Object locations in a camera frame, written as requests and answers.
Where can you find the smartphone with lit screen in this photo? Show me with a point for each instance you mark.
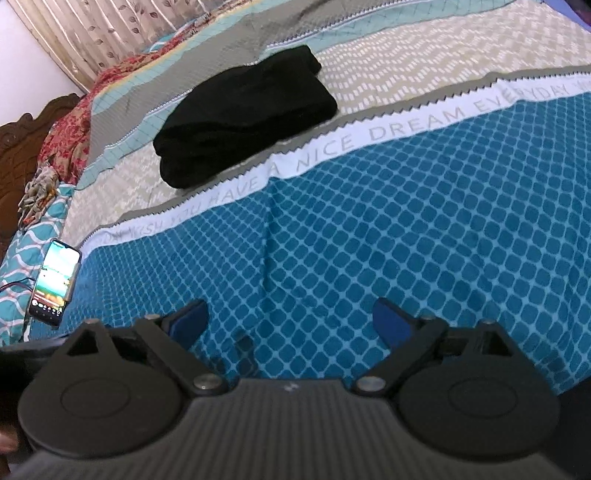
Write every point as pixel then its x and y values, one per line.
pixel 54 281

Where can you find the carved wooden headboard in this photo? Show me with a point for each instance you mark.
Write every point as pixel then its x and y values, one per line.
pixel 23 143

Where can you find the teal wavy patterned cloth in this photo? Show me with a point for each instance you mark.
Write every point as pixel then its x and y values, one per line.
pixel 27 258

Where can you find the blue-purple sheet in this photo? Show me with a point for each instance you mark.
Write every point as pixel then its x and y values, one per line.
pixel 570 5

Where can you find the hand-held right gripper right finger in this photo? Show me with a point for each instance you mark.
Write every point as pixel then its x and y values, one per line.
pixel 391 325

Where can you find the patterned teal and beige bedsheet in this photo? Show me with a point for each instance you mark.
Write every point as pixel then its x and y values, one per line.
pixel 415 207

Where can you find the black pants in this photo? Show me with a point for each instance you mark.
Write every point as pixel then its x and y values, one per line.
pixel 240 120

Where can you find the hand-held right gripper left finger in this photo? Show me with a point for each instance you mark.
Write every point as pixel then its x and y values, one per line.
pixel 187 323

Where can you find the beige patterned curtain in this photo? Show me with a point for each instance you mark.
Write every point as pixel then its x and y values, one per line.
pixel 120 32

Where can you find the red floral cloth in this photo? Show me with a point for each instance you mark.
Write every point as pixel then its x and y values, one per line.
pixel 87 110

